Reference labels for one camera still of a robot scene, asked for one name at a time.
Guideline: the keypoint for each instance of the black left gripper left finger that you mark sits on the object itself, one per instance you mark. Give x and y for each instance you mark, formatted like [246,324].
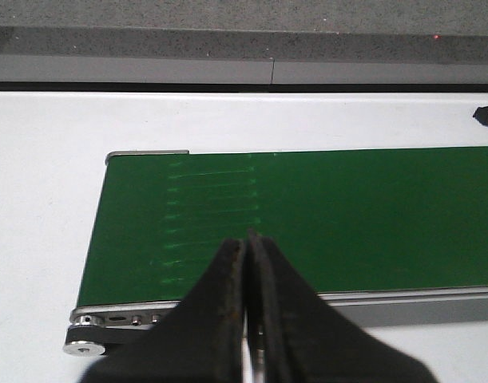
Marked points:
[198,341]

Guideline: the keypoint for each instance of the black conveyor drive belt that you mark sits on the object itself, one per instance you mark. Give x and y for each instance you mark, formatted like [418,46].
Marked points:
[106,335]

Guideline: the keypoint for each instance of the grey speckled stone counter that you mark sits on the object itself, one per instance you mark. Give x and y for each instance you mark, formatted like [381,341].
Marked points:
[247,42]

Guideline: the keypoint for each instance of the green conveyor belt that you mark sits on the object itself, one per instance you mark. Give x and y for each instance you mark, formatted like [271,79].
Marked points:
[347,223]

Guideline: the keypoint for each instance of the aluminium conveyor frame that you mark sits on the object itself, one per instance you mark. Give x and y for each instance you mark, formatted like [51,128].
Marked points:
[387,303]

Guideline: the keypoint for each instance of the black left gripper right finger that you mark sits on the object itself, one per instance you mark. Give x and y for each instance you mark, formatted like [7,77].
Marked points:
[306,340]

